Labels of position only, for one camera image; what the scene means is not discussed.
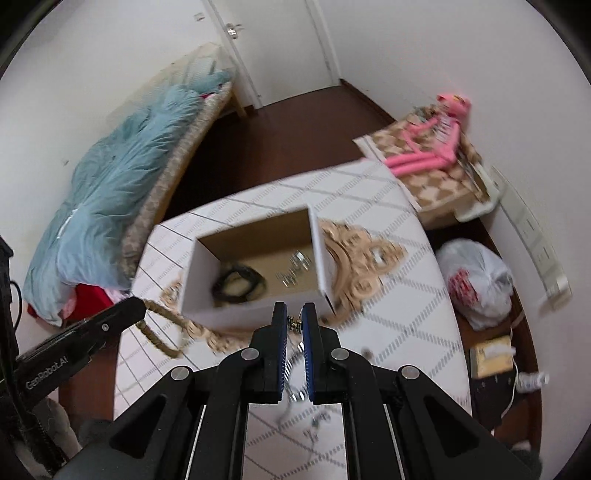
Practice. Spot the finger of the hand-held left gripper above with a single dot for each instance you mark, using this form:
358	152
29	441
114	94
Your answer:
113	321

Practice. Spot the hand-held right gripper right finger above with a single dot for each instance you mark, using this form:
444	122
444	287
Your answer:
308	364

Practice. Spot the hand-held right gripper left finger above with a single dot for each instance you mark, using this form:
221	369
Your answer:
280	364

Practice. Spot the small gold earring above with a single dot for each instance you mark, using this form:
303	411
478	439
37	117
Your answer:
293	324

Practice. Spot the white cardboard box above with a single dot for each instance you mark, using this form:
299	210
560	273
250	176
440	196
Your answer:
207	318

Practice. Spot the silver jewelry piece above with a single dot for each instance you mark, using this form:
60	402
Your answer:
316	422
295	395
381	256
286	278
301	260

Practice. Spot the small dark jewelry piece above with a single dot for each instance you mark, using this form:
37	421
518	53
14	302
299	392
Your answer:
368	355

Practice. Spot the red cloth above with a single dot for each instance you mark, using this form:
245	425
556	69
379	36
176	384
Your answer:
92	297

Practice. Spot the grey fuzzy cloth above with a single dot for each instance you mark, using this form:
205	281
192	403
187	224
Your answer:
55	429

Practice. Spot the black furniture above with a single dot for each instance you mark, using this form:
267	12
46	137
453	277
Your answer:
5	286

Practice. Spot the patterned beige mattress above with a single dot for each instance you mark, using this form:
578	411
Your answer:
159	203

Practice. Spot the light blue duvet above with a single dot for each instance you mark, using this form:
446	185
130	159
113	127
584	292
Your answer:
124	184

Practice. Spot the small brown cardboard box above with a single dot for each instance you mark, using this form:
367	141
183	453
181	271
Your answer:
489	357

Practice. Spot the white plastic bag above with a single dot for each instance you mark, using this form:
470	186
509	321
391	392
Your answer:
480	277

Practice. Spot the checkered brown cushion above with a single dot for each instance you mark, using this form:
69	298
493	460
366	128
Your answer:
438	191

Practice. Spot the white bottle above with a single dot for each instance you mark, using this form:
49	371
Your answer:
531	382

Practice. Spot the pink plush toy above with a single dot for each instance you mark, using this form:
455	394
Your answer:
415	162

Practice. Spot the white door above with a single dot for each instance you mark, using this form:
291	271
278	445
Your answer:
277	50

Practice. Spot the white wall socket panel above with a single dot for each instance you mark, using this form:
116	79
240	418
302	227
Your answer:
531	230

